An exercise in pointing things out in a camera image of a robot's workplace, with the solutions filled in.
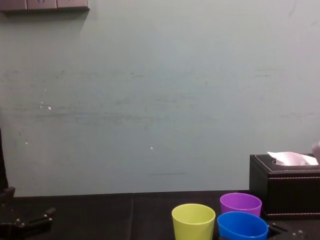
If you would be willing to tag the purple plastic cup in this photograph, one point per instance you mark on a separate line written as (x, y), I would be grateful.
(240, 208)

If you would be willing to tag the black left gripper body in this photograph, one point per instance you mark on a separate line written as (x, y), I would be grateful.
(15, 231)

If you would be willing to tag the pale wall socket plate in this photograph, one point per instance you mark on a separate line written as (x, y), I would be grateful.
(42, 3)
(12, 3)
(72, 3)

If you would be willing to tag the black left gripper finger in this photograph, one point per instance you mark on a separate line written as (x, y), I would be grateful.
(43, 215)
(5, 195)

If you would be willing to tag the black table cloth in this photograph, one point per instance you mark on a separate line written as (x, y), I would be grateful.
(112, 215)

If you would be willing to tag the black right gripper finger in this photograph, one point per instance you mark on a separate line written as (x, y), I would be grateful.
(277, 227)

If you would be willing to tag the black leather tissue box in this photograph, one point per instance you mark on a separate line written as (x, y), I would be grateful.
(290, 195)

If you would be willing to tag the blue plastic cup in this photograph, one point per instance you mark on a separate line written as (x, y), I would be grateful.
(240, 231)

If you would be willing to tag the white paper tissue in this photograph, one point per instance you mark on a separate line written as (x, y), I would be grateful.
(292, 158)

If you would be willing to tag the yellow-green plastic cup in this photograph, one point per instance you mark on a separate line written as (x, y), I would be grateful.
(192, 227)

